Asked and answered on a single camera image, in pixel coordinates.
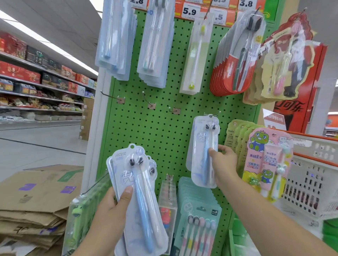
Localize person's right hand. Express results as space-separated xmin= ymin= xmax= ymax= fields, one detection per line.
xmin=208 ymin=145 xmax=239 ymax=186

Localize person's left hand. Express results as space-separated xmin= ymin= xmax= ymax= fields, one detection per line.
xmin=84 ymin=185 xmax=134 ymax=256

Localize bundle of clear kids toothbrushes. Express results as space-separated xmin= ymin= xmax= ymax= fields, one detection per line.
xmin=62 ymin=174 xmax=114 ymax=256

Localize clear blue toothbrush blister pack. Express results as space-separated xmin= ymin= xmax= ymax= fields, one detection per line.
xmin=186 ymin=114 xmax=221 ymax=189

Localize bundle of clear blue toothbrush blisters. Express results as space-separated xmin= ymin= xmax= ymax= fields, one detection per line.
xmin=106 ymin=143 xmax=170 ymax=256

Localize teal multi toothbrush pack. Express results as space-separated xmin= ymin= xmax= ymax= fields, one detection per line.
xmin=171 ymin=177 xmax=223 ymax=256

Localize clear red cartoon toothbrush box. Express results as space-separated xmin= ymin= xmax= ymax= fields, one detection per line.
xmin=157 ymin=175 xmax=179 ymax=256

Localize green pegboard display rack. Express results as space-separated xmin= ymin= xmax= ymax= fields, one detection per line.
xmin=84 ymin=11 xmax=265 ymax=256

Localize pile of red grey toothbrush packs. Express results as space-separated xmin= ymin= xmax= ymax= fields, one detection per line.
xmin=209 ymin=11 xmax=267 ymax=97

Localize bundle of green toothbrush packs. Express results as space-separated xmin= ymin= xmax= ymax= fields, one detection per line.
xmin=180 ymin=13 xmax=214 ymax=96

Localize row of twin toothbrush packs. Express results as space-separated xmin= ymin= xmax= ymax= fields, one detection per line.
xmin=137 ymin=0 xmax=176 ymax=89

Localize row of blue toothbrush packs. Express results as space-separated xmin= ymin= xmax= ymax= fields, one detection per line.
xmin=95 ymin=0 xmax=137 ymax=81

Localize person's right forearm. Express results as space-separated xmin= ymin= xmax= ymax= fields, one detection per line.
xmin=219 ymin=177 xmax=338 ymax=256

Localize basket of candies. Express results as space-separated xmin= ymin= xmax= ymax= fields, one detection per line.
xmin=280 ymin=132 xmax=338 ymax=219

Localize row of green pink packs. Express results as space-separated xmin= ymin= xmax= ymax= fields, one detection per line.
xmin=224 ymin=120 xmax=294 ymax=201

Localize small printed sign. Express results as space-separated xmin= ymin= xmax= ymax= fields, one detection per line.
xmin=263 ymin=109 xmax=288 ymax=132

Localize pile of flattened cardboard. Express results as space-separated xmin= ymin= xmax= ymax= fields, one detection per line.
xmin=0 ymin=165 xmax=84 ymax=256

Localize red cola poster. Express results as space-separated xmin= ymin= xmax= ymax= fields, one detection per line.
xmin=272 ymin=45 xmax=328 ymax=133

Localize stack of brown cartons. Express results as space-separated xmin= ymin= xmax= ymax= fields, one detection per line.
xmin=79 ymin=97 xmax=95 ymax=140

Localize row of red cartoon packs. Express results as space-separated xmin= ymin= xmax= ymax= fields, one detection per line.
xmin=243 ymin=11 xmax=318 ymax=105

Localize rows of orange price tags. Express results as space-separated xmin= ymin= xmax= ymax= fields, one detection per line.
xmin=129 ymin=0 xmax=265 ymax=27

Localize stocked store shelves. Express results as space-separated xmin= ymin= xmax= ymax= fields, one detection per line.
xmin=0 ymin=32 xmax=98 ymax=124

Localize yellow frog poster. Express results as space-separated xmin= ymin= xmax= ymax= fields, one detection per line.
xmin=264 ymin=0 xmax=286 ymax=22

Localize ceiling light strip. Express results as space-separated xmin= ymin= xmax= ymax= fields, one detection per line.
xmin=0 ymin=11 xmax=98 ymax=75
xmin=90 ymin=0 xmax=105 ymax=12

